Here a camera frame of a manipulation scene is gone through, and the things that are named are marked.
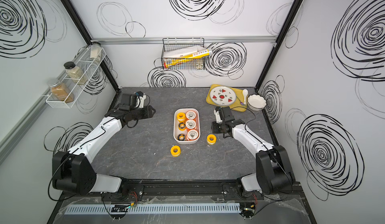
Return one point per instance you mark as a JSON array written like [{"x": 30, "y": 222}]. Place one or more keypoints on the white slotted cable duct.
[{"x": 210, "y": 208}]

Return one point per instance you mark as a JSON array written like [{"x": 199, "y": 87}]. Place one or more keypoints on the black wire wall basket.
[{"x": 176, "y": 49}]

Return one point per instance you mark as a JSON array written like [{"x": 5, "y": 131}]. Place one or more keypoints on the spice jar brown contents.
[{"x": 60, "y": 90}]

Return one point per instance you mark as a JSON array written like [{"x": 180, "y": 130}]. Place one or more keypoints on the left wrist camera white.
[{"x": 140, "y": 99}]

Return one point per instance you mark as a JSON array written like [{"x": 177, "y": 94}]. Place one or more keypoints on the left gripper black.
[{"x": 148, "y": 113}]

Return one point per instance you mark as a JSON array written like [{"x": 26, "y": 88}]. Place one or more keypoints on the yellow sealing tape roll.
[
  {"x": 181, "y": 117},
  {"x": 175, "y": 151},
  {"x": 211, "y": 139}
]

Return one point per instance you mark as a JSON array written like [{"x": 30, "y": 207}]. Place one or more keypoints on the white plastic storage box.
[{"x": 176, "y": 131}]

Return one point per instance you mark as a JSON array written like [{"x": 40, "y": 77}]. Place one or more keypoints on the white scalloped bowl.
[{"x": 256, "y": 102}]

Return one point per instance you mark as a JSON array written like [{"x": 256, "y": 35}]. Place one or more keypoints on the yellow tray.
[{"x": 235, "y": 106}]

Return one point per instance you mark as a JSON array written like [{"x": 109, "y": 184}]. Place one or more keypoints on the orange sealing tape roll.
[
  {"x": 192, "y": 135},
  {"x": 191, "y": 124},
  {"x": 191, "y": 115}
]

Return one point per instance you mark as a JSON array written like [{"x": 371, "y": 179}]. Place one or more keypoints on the watermelon pattern plate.
[{"x": 222, "y": 96}]

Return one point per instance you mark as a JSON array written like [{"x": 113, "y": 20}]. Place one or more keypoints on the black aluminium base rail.
[{"x": 141, "y": 190}]

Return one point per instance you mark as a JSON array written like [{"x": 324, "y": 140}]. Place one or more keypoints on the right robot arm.
[{"x": 273, "y": 167}]

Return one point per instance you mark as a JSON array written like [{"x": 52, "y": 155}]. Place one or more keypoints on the yellow black tape roll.
[
  {"x": 181, "y": 126},
  {"x": 181, "y": 137}
]

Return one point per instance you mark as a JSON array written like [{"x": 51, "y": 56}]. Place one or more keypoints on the yellow white box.
[{"x": 192, "y": 57}]

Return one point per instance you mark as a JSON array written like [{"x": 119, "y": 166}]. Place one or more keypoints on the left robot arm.
[{"x": 72, "y": 169}]

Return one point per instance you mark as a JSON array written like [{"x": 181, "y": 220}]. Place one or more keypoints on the white spoon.
[{"x": 245, "y": 95}]

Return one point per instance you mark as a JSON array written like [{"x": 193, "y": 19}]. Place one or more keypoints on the white wire spice rack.
[{"x": 85, "y": 96}]

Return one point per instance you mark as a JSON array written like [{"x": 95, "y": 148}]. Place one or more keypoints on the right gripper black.
[{"x": 214, "y": 127}]

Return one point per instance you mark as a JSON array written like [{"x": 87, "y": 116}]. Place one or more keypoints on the spice jar pale contents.
[{"x": 95, "y": 51}]

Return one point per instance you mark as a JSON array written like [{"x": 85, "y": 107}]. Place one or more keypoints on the spice jar black lid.
[{"x": 75, "y": 73}]

